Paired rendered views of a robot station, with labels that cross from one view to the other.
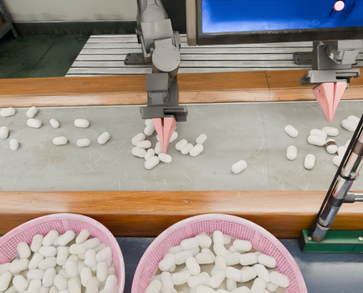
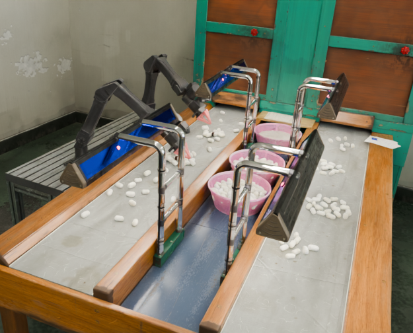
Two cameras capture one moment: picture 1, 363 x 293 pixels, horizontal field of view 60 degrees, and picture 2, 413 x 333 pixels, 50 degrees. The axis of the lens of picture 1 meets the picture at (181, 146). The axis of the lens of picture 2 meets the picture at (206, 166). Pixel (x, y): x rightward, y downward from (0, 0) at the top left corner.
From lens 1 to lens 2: 192 cm
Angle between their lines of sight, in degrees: 63
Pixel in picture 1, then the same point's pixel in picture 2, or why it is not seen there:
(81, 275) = not seen: hidden behind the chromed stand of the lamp
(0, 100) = (94, 193)
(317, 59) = (197, 104)
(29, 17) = not seen: outside the picture
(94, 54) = (39, 176)
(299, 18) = (220, 84)
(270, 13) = (216, 84)
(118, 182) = (195, 172)
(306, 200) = (234, 142)
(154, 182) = (202, 166)
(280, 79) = not seen: hidden behind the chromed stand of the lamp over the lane
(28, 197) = (193, 185)
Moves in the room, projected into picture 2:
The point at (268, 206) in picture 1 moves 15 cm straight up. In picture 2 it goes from (232, 147) to (235, 119)
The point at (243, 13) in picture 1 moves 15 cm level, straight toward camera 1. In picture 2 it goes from (213, 86) to (242, 92)
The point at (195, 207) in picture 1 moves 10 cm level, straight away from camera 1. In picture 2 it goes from (225, 157) to (205, 154)
